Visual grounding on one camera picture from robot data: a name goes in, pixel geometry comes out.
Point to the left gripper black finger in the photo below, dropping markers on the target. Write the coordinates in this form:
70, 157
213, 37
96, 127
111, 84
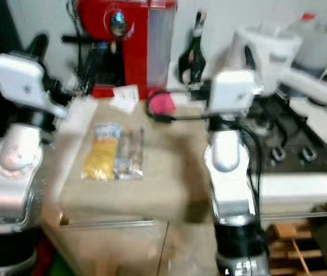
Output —
38, 46

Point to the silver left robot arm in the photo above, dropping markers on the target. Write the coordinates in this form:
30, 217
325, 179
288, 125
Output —
16, 155

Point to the dark glass bottle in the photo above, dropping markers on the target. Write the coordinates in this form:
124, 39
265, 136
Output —
192, 57

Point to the pink small item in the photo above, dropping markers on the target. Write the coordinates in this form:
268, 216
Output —
161, 103

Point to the white paper packet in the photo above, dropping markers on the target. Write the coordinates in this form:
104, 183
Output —
124, 99

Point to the red coffee machine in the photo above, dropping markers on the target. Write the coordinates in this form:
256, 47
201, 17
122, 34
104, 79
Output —
134, 52

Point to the white electric kettle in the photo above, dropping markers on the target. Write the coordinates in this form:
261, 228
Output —
266, 52

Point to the yellow snack bag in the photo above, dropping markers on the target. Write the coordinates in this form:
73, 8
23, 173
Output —
100, 158

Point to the steel gas stove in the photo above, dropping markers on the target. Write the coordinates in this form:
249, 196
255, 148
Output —
284, 138

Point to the plastic jug red cap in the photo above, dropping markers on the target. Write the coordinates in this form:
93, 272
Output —
321, 40

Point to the green plastic item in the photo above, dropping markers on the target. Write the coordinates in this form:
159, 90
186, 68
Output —
61, 265

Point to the wooden wine rack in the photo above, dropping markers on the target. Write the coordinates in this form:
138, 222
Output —
295, 253

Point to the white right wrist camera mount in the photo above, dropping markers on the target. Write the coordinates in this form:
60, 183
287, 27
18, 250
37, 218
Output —
231, 92

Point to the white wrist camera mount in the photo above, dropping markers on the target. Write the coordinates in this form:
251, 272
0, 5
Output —
19, 80
231, 92

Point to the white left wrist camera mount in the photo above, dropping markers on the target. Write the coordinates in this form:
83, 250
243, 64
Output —
19, 80

